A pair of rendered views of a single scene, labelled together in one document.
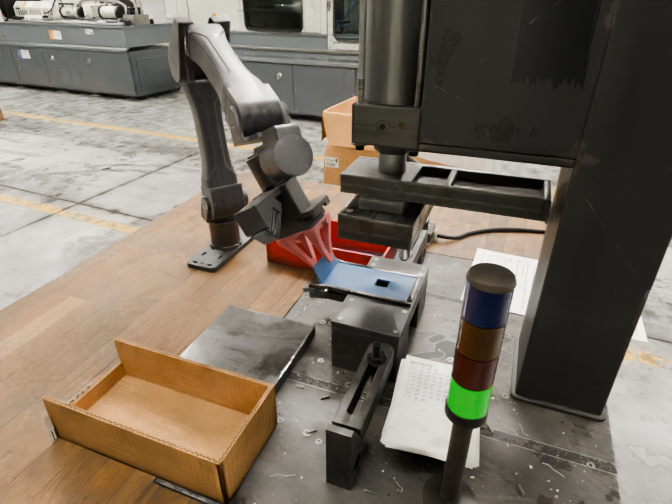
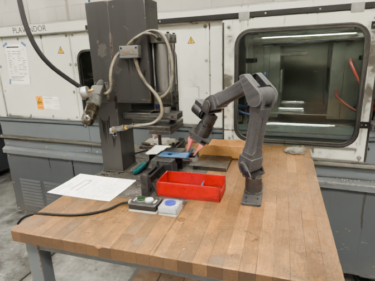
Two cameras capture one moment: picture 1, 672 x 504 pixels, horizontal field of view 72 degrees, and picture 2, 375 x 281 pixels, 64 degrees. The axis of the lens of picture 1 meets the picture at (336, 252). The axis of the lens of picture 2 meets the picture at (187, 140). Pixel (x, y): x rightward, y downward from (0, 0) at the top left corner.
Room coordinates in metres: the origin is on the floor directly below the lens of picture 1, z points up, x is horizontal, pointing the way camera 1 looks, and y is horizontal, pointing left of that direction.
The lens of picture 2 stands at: (1.94, -0.07, 1.42)
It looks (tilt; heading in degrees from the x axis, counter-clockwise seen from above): 16 degrees down; 176
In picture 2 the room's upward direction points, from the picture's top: 2 degrees counter-clockwise
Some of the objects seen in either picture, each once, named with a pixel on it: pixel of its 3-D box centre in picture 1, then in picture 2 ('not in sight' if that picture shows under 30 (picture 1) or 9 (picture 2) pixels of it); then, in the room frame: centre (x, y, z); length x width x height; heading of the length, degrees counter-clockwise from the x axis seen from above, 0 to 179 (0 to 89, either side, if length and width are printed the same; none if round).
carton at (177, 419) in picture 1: (163, 415); (223, 149); (0.41, 0.22, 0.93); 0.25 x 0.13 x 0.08; 69
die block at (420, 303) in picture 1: (382, 315); (169, 163); (0.60, -0.08, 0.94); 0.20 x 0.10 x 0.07; 159
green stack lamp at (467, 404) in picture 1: (469, 390); not in sight; (0.32, -0.12, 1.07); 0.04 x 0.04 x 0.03
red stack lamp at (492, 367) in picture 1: (475, 362); not in sight; (0.32, -0.12, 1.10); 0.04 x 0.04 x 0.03
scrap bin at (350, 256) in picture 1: (333, 246); (191, 185); (0.85, 0.01, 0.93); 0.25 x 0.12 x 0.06; 69
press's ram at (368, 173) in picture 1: (449, 141); (150, 102); (0.59, -0.15, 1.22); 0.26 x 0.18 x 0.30; 69
